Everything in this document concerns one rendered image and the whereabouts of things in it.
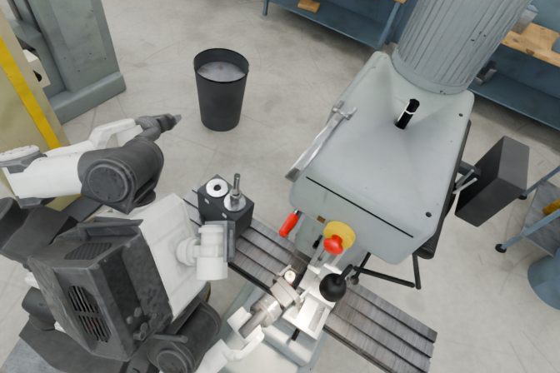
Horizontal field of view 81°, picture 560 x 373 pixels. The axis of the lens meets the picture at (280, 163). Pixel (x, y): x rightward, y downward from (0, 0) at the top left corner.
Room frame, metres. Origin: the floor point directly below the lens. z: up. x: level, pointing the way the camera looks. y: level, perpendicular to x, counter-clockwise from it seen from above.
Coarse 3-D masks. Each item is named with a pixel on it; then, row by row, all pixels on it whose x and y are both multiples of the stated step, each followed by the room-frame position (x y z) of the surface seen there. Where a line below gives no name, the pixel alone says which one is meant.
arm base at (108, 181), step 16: (96, 160) 0.33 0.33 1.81; (112, 160) 0.33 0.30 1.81; (160, 160) 0.42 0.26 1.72; (96, 176) 0.31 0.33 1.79; (112, 176) 0.31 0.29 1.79; (128, 176) 0.32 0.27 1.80; (80, 192) 0.29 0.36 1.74; (96, 192) 0.29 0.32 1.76; (112, 192) 0.29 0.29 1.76; (128, 192) 0.30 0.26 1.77; (144, 192) 0.35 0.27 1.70; (112, 208) 0.28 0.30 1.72; (128, 208) 0.29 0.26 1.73
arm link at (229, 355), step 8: (256, 336) 0.24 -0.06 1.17; (216, 344) 0.19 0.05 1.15; (224, 344) 0.19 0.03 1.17; (248, 344) 0.21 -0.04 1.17; (256, 344) 0.22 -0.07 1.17; (224, 352) 0.17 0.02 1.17; (232, 352) 0.18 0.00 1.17; (240, 352) 0.18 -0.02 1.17; (248, 352) 0.19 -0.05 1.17; (232, 360) 0.16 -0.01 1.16; (240, 360) 0.17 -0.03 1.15
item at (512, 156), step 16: (496, 144) 0.80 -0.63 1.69; (512, 144) 0.78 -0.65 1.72; (480, 160) 0.80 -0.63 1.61; (496, 160) 0.72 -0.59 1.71; (512, 160) 0.71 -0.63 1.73; (528, 160) 0.73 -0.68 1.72; (480, 176) 0.71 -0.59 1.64; (496, 176) 0.64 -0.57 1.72; (512, 176) 0.65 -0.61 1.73; (464, 192) 0.70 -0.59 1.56; (480, 192) 0.63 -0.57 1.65; (496, 192) 0.62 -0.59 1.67; (512, 192) 0.61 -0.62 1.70; (464, 208) 0.63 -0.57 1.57; (480, 208) 0.62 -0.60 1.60; (496, 208) 0.61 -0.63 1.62; (480, 224) 0.61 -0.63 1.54
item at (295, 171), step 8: (336, 112) 0.52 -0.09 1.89; (344, 112) 0.52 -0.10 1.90; (352, 112) 0.53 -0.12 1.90; (336, 120) 0.49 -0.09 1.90; (328, 128) 0.46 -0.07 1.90; (336, 128) 0.47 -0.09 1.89; (320, 136) 0.44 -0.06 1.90; (328, 136) 0.45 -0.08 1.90; (312, 144) 0.41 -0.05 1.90; (320, 144) 0.42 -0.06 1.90; (304, 152) 0.39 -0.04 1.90; (312, 152) 0.39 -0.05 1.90; (304, 160) 0.37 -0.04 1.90; (296, 168) 0.35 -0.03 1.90; (304, 168) 0.36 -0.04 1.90; (288, 176) 0.33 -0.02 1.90; (296, 176) 0.33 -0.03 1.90
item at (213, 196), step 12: (216, 180) 0.79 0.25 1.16; (204, 192) 0.72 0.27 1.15; (216, 192) 0.73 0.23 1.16; (228, 192) 0.75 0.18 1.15; (204, 204) 0.70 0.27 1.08; (216, 204) 0.68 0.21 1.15; (228, 204) 0.69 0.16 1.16; (240, 204) 0.70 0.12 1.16; (252, 204) 0.72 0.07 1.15; (204, 216) 0.71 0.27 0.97; (216, 216) 0.67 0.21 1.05; (228, 216) 0.64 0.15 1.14; (240, 216) 0.65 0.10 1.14; (240, 228) 0.66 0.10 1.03
